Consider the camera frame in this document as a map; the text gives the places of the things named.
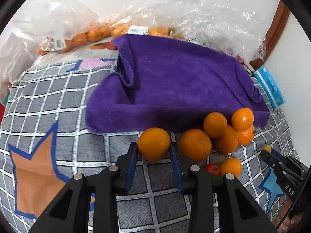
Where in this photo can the medium orange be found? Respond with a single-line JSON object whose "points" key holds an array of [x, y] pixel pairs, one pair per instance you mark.
{"points": [[228, 142]]}

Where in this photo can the clear plastic bag pile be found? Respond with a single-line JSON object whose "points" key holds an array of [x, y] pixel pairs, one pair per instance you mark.
{"points": [[232, 31]]}

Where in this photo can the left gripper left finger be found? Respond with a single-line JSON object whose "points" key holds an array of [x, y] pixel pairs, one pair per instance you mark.
{"points": [[113, 181]]}

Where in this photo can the small orange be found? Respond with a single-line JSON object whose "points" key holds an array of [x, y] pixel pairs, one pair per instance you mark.
{"points": [[245, 137], [242, 119], [215, 124]]}

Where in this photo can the large orange with stem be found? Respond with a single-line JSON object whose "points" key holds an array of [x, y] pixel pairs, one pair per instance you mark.
{"points": [[195, 144]]}

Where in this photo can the oval orange kumquat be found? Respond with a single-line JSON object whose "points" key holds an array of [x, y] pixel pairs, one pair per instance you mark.
{"points": [[231, 165]]}

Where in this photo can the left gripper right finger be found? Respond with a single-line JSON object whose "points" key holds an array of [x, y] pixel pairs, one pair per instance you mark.
{"points": [[191, 179]]}

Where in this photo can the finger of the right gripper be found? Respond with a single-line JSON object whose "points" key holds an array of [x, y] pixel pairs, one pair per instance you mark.
{"points": [[278, 166], [290, 162]]}

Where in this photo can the person right hand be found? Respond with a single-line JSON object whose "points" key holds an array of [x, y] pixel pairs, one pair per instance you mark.
{"points": [[286, 222]]}

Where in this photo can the bag of small oranges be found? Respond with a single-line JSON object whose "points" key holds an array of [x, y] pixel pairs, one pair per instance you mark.
{"points": [[61, 25]]}

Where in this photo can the blue tissue pack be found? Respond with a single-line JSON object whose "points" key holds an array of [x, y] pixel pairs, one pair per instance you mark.
{"points": [[270, 87]]}

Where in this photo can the yellow-green small fruit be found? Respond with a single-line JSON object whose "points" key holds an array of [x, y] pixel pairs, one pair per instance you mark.
{"points": [[267, 148]]}

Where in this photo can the brown wooden frame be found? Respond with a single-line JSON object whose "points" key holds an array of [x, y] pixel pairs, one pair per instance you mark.
{"points": [[274, 33]]}

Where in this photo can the small red tomato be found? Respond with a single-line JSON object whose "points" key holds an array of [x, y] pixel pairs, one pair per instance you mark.
{"points": [[212, 168]]}

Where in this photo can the purple towel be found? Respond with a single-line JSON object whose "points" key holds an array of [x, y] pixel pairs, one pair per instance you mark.
{"points": [[171, 84]]}

